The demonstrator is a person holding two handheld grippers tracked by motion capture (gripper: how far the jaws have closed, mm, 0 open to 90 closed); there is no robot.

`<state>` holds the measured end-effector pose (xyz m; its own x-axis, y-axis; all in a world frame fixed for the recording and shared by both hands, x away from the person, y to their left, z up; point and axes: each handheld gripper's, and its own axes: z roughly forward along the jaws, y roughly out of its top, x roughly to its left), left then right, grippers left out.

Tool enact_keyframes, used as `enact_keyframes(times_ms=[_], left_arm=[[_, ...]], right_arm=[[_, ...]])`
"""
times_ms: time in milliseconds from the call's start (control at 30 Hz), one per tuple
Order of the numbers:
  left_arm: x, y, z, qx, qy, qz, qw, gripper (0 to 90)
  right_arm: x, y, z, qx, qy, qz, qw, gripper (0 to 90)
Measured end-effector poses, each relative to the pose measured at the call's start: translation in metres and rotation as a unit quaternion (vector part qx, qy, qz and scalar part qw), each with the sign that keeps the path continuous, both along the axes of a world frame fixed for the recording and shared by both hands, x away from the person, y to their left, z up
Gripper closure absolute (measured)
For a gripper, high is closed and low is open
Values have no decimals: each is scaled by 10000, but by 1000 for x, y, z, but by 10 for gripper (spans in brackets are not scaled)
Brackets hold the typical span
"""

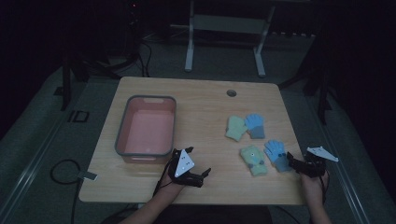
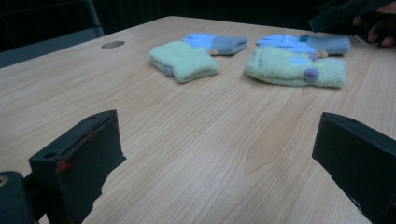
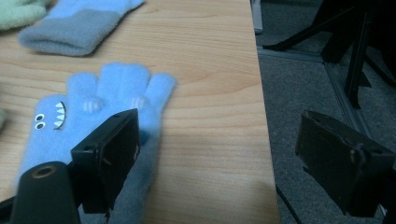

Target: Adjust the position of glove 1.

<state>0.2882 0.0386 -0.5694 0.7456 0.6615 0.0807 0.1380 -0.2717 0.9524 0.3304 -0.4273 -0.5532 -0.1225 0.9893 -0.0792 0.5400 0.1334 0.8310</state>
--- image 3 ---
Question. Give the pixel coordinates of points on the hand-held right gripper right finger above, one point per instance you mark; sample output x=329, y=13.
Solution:
x=339, y=165

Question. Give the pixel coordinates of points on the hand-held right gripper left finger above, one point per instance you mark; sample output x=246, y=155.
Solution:
x=109, y=155

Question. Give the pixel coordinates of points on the blue glove with monster face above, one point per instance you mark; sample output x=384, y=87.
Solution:
x=49, y=146

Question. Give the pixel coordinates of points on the blue glove with grey cuff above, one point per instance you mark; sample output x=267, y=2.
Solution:
x=77, y=34

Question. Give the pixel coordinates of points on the black tripod stand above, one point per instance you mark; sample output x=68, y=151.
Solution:
x=355, y=62

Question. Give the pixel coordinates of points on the light green glove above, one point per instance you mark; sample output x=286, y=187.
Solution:
x=18, y=12

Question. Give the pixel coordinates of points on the white metal stand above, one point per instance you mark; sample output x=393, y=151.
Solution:
x=256, y=15

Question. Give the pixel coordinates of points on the grey floor rail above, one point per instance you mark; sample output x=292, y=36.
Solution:
x=342, y=90

